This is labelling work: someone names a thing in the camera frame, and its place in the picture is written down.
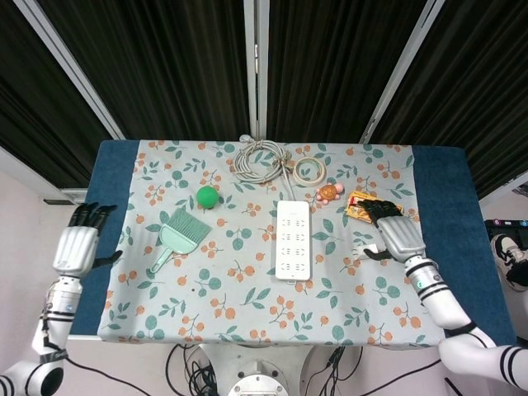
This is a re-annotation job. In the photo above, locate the white frame rail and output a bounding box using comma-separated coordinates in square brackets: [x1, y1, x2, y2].
[480, 168, 528, 207]
[0, 146, 90, 199]

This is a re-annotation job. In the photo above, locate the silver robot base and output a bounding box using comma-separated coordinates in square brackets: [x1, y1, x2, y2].
[197, 344, 318, 396]

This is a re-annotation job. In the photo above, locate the white power strip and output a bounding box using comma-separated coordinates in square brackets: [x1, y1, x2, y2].
[275, 200, 314, 285]

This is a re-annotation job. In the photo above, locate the pink and orange turtle toy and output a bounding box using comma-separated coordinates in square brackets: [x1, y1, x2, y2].
[315, 183, 346, 206]

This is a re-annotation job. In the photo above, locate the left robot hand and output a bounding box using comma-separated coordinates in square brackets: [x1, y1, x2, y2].
[52, 201, 124, 276]

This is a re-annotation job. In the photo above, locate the cream tape roll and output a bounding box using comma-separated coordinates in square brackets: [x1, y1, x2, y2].
[293, 156, 327, 186]

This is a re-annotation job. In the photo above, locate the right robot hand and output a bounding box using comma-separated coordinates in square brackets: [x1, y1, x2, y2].
[356, 197, 427, 264]

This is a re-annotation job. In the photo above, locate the black floor cable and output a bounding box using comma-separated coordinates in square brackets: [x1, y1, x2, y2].
[313, 346, 442, 396]
[164, 344, 232, 396]

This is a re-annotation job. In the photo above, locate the black curtain panel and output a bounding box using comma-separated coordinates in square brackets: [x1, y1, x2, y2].
[369, 0, 528, 199]
[266, 0, 426, 144]
[36, 0, 251, 139]
[0, 0, 115, 191]

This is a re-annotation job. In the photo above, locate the black and white shoe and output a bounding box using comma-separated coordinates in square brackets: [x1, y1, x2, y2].
[490, 233, 528, 292]

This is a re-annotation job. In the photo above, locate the mint green hand brush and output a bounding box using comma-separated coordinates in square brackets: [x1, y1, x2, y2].
[167, 207, 214, 242]

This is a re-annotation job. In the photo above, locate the white frame post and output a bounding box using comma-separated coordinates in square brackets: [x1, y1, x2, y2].
[14, 0, 127, 141]
[243, 0, 271, 141]
[358, 0, 438, 144]

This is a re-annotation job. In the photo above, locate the green foam ball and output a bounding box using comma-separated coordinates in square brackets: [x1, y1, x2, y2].
[196, 186, 219, 210]

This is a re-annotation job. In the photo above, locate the grey cable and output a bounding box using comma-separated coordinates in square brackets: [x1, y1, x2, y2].
[233, 134, 298, 201]

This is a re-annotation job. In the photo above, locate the floral orange fruit tablecloth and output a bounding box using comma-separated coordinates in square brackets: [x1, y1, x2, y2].
[97, 139, 445, 347]

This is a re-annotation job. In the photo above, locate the blue table cover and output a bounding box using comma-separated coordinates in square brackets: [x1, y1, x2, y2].
[68, 139, 519, 347]

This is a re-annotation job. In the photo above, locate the mint green dustpan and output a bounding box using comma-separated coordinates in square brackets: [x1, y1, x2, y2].
[148, 224, 200, 274]

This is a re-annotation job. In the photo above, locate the yellow curry packet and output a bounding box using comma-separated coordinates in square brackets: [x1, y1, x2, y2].
[344, 190, 405, 224]

